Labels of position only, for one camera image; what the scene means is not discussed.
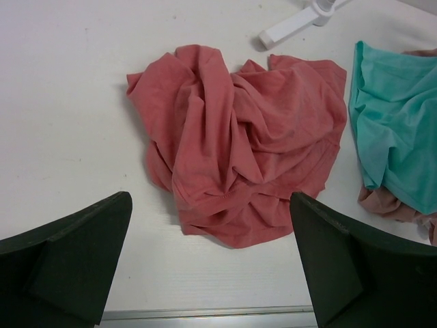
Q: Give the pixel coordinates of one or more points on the salmon red t-shirt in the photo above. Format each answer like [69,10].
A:
[232,147]

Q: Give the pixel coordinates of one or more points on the white rack base foot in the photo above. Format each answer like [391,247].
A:
[315,13]

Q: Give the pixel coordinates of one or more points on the beige pink garment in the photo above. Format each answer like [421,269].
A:
[382,205]

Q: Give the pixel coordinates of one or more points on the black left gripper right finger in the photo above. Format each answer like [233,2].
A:
[360,276]

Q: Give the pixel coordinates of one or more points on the teal t-shirt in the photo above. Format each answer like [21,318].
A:
[396,119]

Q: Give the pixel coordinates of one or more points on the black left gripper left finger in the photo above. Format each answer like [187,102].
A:
[60,274]

